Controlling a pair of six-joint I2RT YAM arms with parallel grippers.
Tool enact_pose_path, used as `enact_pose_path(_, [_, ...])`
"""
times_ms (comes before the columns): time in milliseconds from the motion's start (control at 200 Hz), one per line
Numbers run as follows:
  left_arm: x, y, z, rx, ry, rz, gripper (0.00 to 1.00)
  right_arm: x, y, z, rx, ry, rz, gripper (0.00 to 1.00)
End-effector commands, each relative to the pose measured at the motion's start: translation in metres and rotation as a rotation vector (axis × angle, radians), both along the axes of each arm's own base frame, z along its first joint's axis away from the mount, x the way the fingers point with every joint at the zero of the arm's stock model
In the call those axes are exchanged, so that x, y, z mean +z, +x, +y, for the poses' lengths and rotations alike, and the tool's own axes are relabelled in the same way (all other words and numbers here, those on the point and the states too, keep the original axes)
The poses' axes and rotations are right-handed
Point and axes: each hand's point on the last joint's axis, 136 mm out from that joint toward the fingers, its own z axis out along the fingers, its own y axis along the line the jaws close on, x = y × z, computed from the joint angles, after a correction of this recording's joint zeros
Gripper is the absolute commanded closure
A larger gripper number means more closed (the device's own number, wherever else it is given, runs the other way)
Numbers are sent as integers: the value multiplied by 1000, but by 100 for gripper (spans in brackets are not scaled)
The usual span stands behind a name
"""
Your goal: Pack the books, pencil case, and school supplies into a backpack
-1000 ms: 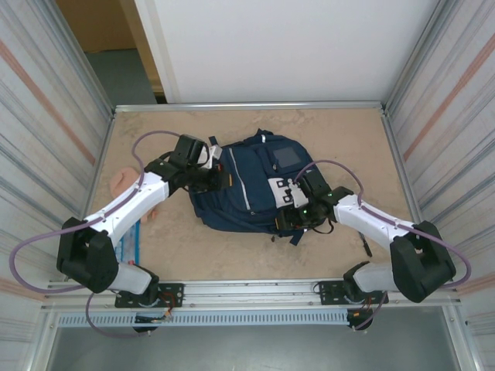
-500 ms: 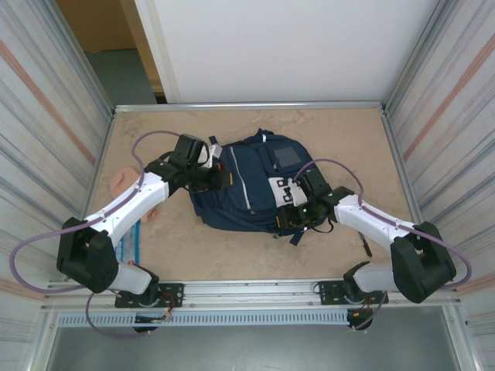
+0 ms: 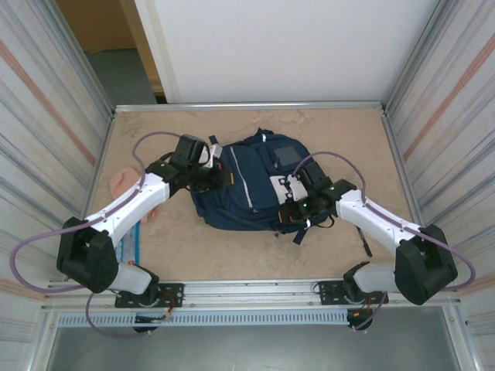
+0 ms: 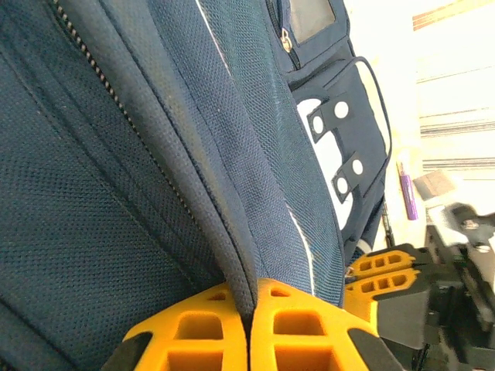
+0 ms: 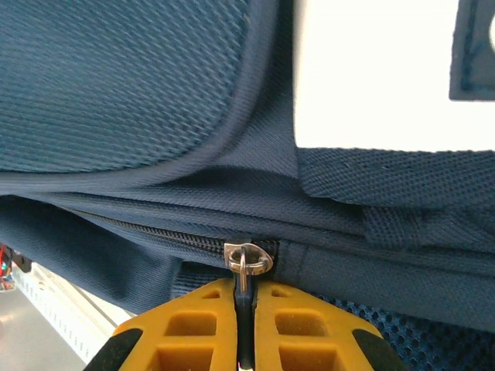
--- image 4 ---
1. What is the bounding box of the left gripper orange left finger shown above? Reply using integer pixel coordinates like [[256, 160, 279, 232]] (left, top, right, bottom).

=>
[[101, 280, 251, 371]]

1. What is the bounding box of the purple pen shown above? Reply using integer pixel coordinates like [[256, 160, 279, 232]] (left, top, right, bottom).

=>
[[396, 160, 421, 222]]

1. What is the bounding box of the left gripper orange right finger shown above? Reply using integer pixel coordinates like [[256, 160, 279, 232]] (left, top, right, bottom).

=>
[[250, 277, 403, 371]]

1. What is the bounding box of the navy blue backpack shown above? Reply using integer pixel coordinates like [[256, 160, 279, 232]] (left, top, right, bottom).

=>
[[0, 0, 394, 371]]

